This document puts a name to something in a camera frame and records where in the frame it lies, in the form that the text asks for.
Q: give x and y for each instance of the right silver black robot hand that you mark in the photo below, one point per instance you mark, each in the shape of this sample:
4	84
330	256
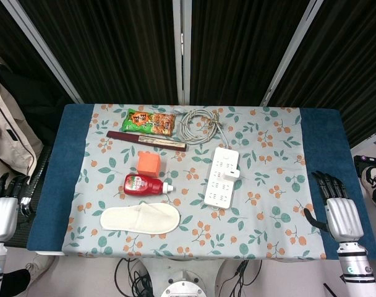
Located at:
345	219

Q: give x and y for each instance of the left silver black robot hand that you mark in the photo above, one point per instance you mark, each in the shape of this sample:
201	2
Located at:
2	216

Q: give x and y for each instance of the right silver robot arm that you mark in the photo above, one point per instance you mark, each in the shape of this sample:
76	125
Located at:
356	269

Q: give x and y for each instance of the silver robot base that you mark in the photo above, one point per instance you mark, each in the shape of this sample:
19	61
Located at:
183	286

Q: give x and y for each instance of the white power strip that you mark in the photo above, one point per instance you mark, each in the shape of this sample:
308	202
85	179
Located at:
217	191

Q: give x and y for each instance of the white black sneaker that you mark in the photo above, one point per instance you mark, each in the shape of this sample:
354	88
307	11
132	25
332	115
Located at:
375	185

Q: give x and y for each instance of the white shoe with black sock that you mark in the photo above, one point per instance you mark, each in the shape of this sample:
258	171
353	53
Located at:
36	270

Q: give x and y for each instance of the floral printed tablecloth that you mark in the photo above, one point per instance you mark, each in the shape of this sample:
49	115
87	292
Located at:
268	201

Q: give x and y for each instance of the beige jacket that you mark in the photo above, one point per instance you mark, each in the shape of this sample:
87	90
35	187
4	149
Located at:
8	136

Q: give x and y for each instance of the blue table cover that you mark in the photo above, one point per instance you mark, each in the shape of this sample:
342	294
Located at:
318	139

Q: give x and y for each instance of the white disposable slipper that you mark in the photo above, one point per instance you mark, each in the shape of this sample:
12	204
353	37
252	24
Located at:
135	219

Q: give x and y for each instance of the red ketchup bottle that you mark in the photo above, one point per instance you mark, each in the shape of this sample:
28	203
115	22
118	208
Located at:
141	184

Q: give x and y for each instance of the dark chopsticks case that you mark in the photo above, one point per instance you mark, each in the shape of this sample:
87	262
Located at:
123	136

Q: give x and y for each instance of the orange cube box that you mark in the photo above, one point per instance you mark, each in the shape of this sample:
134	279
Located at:
147	164

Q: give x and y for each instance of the green orange snack bag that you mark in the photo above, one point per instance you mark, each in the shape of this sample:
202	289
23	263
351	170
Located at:
147	122

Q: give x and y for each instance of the white metal frame post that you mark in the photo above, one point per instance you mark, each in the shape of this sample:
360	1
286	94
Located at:
182	52
45	52
294	52

